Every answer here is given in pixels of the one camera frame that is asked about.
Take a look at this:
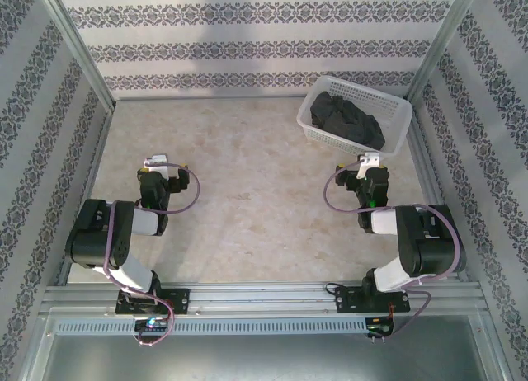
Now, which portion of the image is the black t-shirt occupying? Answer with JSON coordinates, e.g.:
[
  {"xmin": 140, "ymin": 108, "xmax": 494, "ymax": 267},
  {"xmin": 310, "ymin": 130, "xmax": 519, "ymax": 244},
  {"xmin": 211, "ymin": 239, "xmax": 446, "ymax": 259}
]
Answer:
[{"xmin": 309, "ymin": 91, "xmax": 387, "ymax": 150}]

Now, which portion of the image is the white perforated plastic basket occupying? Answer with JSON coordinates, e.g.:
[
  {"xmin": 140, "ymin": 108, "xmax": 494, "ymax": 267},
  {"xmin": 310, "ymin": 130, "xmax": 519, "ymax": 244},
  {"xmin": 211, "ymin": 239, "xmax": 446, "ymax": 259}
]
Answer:
[{"xmin": 296, "ymin": 74, "xmax": 413, "ymax": 158}]

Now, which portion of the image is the grey metal sheet panel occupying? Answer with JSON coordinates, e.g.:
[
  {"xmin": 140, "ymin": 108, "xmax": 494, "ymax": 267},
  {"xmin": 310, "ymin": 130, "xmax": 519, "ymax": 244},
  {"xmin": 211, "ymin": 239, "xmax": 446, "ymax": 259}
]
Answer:
[{"xmin": 39, "ymin": 331, "xmax": 498, "ymax": 381}]

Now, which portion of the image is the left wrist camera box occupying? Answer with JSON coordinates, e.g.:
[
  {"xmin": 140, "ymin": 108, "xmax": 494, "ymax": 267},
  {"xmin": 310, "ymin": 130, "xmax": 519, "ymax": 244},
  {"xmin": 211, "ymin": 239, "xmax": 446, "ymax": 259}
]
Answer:
[{"xmin": 142, "ymin": 153, "xmax": 170, "ymax": 179}]

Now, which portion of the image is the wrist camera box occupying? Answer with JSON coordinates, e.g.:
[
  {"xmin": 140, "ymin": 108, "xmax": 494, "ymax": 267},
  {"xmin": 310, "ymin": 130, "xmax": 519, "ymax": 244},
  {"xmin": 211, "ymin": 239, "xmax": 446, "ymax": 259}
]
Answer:
[
  {"xmin": 356, "ymin": 151, "xmax": 381, "ymax": 180},
  {"xmin": 142, "ymin": 153, "xmax": 170, "ymax": 179}
]

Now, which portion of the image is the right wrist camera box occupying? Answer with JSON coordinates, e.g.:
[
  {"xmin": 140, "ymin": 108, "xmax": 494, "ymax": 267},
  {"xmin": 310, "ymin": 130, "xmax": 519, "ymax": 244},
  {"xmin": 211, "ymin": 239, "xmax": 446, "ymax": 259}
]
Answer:
[{"xmin": 356, "ymin": 151, "xmax": 381, "ymax": 180}]

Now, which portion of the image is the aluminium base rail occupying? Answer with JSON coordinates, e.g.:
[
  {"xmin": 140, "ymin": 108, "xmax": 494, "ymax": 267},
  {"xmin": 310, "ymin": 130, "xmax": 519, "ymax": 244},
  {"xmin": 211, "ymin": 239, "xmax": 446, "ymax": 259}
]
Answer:
[{"xmin": 39, "ymin": 280, "xmax": 483, "ymax": 316}]

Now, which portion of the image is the aluminium frame post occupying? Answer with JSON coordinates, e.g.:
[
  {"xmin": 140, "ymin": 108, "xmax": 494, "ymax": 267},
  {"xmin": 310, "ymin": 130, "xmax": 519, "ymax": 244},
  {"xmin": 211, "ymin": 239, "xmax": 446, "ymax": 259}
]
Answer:
[
  {"xmin": 35, "ymin": 0, "xmax": 117, "ymax": 115},
  {"xmin": 406, "ymin": 0, "xmax": 482, "ymax": 102}
]

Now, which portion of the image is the grey slotted cable duct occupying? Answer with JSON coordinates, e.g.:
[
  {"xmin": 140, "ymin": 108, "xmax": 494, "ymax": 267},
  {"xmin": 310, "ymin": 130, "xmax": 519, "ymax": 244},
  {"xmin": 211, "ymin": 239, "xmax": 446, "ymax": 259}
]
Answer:
[{"xmin": 53, "ymin": 317, "xmax": 368, "ymax": 335}]

